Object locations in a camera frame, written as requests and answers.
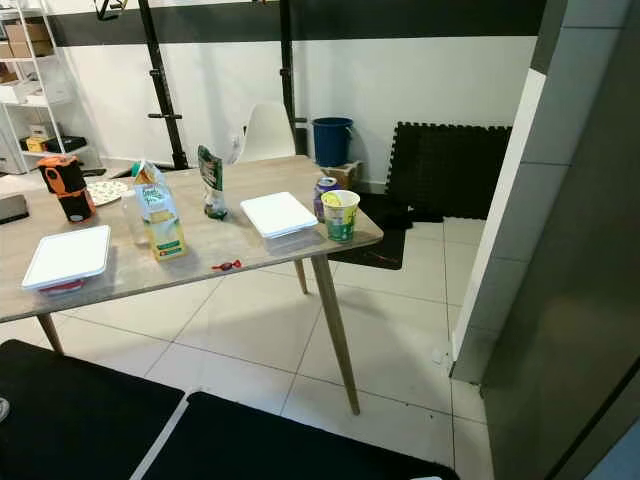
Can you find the noodle cup with yellow lid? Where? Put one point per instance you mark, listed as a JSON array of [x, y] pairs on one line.
[[340, 220]]

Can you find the black smartphone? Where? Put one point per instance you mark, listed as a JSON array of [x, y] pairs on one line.
[[12, 208]]

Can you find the white-lid container red food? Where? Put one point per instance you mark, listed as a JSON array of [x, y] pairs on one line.
[[67, 257]]

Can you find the orange black handheld device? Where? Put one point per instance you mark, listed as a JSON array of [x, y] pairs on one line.
[[67, 190]]

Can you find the small yellow box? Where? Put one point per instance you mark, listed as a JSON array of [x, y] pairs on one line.
[[38, 143]]

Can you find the round patterned plate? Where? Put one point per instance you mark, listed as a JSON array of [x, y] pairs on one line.
[[108, 192]]

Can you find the black bag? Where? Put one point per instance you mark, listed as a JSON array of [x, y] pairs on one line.
[[68, 143]]

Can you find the white storage box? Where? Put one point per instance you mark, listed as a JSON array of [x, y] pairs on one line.
[[25, 92]]

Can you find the yellow Peel Fresh juice carton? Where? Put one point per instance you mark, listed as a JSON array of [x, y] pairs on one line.
[[160, 220]]

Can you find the white shoe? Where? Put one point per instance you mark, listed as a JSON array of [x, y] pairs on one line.
[[4, 409]]

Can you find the white metal shelf unit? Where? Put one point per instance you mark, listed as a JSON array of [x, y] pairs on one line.
[[32, 60]]

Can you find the brown cardboard box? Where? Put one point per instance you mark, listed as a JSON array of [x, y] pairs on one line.
[[28, 30]]

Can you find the light wooden table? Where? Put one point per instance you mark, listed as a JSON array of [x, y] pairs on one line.
[[220, 241]]

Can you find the green foil snack bag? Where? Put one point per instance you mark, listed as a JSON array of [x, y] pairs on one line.
[[211, 175]]

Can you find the red wrapped candy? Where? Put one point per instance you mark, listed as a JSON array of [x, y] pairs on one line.
[[227, 266]]

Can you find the white-lid clear food container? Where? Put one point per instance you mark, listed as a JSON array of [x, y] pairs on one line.
[[278, 214]]

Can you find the white plastic chair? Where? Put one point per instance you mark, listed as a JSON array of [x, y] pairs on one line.
[[268, 132]]

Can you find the purple drink can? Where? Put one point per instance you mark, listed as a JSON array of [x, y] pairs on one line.
[[323, 195]]

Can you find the blue bucket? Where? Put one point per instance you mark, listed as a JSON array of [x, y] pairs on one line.
[[332, 142]]

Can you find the small wooden crate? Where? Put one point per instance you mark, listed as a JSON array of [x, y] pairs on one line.
[[348, 172]]

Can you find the black foam floor tile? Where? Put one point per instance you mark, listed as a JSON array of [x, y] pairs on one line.
[[375, 250]]

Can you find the black foam puzzle mat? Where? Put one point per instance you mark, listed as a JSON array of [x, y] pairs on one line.
[[455, 170]]

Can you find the black rack upright post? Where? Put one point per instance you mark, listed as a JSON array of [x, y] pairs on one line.
[[286, 70], [160, 85]]

